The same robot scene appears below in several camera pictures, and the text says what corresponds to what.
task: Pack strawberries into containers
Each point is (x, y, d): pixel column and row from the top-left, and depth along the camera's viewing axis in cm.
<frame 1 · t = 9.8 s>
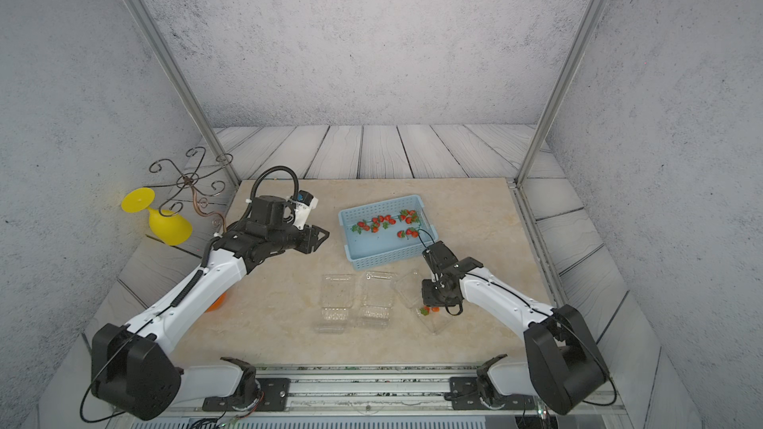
left hand: (326, 232, 81), fingers open
right hand: (432, 298, 85), fingers open
light blue perforated basket: (386, 232, 107), on the table
yellow plastic goblet: (171, 226, 80), point 24 cm above the table
clear clamshell container left: (337, 298, 94), on the table
clear clamshell container middle: (379, 299, 91), on the table
clear clamshell container right: (409, 288, 94), on the table
strawberry cluster left in basket: (374, 224, 108), point 2 cm above the table
strawberry cluster right in basket: (408, 216, 110), point 2 cm above the table

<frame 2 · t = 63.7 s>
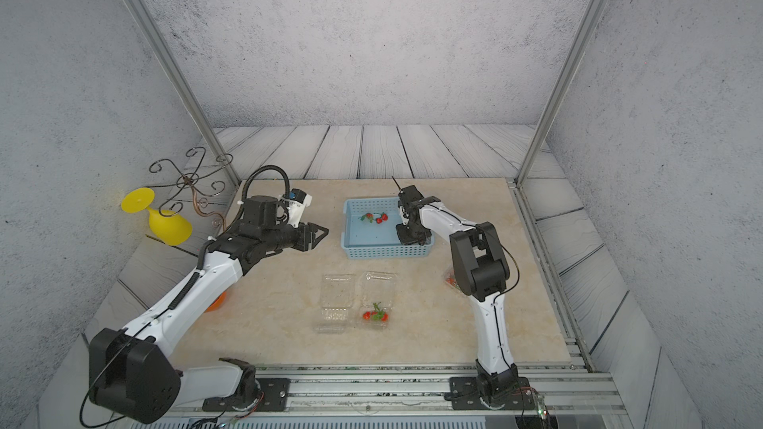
left hand: (325, 229, 80), fingers open
right hand: (408, 237, 101), fingers open
strawberries in middle container: (377, 315, 86), point 3 cm above the table
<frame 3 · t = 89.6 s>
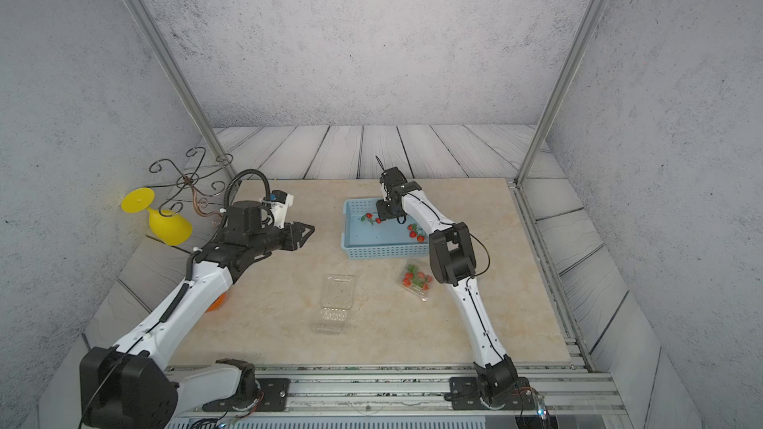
left hand: (312, 228, 80), fingers open
right hand: (384, 211, 107), fingers open
strawberries in middle container: (413, 276, 98), on the table
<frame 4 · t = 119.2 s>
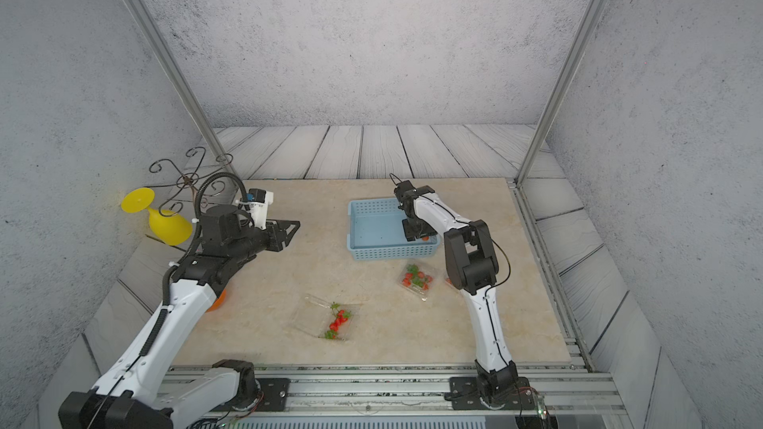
left hand: (297, 223, 76), fingers open
right hand: (422, 233, 101), fingers open
strawberries in left container: (342, 317, 85), point 4 cm above the table
